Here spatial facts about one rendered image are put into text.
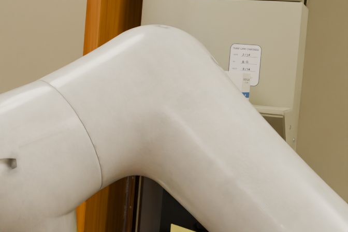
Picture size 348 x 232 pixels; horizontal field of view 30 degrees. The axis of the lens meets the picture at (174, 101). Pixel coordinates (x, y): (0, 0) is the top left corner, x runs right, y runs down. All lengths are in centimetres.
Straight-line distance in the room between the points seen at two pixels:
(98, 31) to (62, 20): 63
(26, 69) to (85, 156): 142
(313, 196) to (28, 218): 22
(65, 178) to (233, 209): 13
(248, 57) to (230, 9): 10
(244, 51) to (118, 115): 75
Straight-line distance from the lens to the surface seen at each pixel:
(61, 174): 51
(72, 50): 186
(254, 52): 126
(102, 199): 136
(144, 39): 57
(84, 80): 54
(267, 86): 125
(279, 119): 114
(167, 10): 131
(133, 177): 132
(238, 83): 118
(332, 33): 168
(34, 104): 52
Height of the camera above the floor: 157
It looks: 3 degrees down
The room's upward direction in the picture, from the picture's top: 5 degrees clockwise
